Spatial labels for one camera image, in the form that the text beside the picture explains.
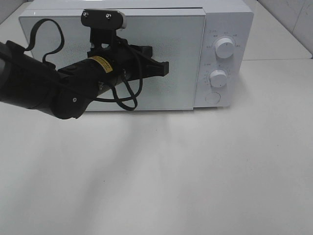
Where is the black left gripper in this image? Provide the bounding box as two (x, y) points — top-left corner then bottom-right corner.
(87, 35), (169, 85)

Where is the round white door button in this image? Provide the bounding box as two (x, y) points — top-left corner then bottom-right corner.
(205, 92), (221, 104)

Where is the white microwave door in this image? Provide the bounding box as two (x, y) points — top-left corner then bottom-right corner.
(19, 8), (205, 111)

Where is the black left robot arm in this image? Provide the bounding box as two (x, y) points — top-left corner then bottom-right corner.
(0, 40), (169, 119)

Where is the white microwave oven body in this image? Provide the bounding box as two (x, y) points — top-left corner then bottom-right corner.
(22, 0), (253, 109)

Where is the lower white timer knob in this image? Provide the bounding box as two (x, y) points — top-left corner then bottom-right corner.
(209, 70), (227, 88)

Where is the upper white power knob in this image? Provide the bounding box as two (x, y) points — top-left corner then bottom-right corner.
(215, 37), (235, 59)

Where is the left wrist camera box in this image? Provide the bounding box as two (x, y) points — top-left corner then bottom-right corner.
(81, 9), (127, 30)

